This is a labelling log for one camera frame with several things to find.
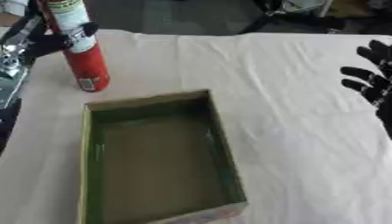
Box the red and white bottle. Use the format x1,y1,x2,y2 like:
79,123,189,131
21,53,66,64
35,0,112,93

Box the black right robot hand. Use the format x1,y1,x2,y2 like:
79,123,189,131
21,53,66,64
338,39,392,140

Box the cardboard box with green inside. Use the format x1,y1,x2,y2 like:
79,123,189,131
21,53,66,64
74,88,251,224

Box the black tripod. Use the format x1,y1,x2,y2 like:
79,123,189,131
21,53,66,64
237,0,348,35

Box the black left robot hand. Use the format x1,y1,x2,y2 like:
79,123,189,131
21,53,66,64
0,0,102,67

